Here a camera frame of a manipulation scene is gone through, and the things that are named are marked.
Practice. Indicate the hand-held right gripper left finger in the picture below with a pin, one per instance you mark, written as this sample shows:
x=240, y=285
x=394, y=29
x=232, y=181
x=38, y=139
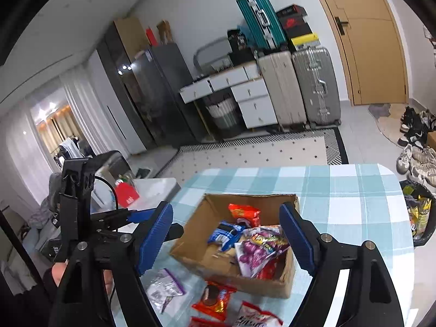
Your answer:
x=155, y=238

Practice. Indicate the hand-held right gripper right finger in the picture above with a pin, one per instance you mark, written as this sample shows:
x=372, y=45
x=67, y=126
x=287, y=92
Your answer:
x=296, y=238

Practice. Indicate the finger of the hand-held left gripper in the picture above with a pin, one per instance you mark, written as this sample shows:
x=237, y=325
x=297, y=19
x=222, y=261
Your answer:
x=143, y=216
x=176, y=231

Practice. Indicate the cardboard box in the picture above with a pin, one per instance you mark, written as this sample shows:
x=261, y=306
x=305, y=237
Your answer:
x=194, y=245

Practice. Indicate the colourful purple yellow snack packet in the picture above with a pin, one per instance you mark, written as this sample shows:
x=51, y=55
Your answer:
x=269, y=235

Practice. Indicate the dark red snack packet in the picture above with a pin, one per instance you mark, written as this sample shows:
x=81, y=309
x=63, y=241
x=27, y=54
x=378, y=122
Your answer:
x=272, y=269

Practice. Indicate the purple grape snack packet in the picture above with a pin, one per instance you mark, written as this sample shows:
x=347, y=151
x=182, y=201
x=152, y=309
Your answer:
x=253, y=257

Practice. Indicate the person's left forearm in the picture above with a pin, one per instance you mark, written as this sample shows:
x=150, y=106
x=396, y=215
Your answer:
x=27, y=306

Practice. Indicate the person's left hand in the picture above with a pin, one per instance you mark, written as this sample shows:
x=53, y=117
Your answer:
x=58, y=272

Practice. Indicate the white side table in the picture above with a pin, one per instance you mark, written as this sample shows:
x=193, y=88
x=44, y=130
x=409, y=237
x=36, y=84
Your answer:
x=156, y=190

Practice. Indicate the pile of clothes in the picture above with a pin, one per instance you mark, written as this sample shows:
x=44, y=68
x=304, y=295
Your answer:
x=44, y=207

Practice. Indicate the grey chair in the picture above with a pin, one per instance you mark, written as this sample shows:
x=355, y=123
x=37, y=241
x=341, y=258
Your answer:
x=114, y=167

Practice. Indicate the hanging clothes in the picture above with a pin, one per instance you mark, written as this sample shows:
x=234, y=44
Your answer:
x=73, y=148

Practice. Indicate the black metal pole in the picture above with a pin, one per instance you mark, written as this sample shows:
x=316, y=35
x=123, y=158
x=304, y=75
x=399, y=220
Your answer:
x=20, y=242

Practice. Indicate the checked teal tablecloth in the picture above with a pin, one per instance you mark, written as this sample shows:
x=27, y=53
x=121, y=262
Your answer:
x=357, y=211

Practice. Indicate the red cookie snack packet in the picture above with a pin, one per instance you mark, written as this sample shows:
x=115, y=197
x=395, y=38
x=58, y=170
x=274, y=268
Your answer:
x=213, y=296

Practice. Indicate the white curtain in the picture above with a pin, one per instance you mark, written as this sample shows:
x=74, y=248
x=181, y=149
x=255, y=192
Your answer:
x=20, y=136

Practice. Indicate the white and red snack packet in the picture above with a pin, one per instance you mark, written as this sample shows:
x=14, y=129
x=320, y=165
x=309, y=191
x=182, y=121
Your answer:
x=257, y=316

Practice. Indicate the patterned floor rug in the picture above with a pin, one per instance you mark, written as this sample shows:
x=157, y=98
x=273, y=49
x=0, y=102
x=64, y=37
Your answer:
x=255, y=153

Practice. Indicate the orange-red snack packet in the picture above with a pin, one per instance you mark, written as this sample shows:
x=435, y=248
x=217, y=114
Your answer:
x=201, y=323

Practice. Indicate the grey laundry basket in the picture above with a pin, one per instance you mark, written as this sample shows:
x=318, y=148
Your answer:
x=223, y=117

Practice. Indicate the grey refrigerator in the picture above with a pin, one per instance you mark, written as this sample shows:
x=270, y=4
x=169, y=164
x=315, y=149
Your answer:
x=167, y=92

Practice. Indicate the black trash bin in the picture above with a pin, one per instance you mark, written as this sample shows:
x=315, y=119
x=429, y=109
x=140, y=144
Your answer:
x=420, y=211

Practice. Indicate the dark glass cabinet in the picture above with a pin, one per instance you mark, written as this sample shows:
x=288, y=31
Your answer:
x=119, y=85

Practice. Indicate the row of shoes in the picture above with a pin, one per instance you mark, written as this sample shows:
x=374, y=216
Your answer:
x=417, y=156

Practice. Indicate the white dressing table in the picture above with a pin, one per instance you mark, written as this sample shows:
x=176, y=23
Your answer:
x=252, y=98

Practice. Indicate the beige suitcase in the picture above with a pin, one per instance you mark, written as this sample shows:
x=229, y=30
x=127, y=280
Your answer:
x=281, y=92

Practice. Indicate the beige round mat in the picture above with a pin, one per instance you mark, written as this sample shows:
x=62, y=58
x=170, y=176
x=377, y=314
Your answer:
x=391, y=126

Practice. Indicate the grey door mat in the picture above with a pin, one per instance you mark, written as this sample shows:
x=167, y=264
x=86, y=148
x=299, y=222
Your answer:
x=378, y=110

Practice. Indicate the silver suitcase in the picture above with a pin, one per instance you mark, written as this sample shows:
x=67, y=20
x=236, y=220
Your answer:
x=315, y=85

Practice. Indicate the oval mirror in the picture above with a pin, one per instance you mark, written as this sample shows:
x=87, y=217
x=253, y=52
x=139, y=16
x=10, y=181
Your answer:
x=209, y=52

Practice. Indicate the red paper bag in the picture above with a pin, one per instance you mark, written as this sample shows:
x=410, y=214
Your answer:
x=152, y=37

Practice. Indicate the brown paper bag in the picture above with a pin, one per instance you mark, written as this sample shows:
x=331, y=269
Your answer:
x=164, y=32

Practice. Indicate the yellow black shoe box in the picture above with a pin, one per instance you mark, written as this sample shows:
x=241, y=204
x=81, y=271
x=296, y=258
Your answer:
x=305, y=42

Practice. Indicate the black bag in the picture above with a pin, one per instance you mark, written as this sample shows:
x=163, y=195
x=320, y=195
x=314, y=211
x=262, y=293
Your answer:
x=240, y=46

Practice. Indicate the black red-logo shoe box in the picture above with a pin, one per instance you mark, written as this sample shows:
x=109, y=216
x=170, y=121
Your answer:
x=294, y=27

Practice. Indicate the wooden door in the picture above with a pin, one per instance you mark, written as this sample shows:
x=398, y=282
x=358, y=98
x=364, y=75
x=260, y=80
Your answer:
x=371, y=41

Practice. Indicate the teal suitcase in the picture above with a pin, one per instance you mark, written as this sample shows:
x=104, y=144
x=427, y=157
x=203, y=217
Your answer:
x=260, y=20

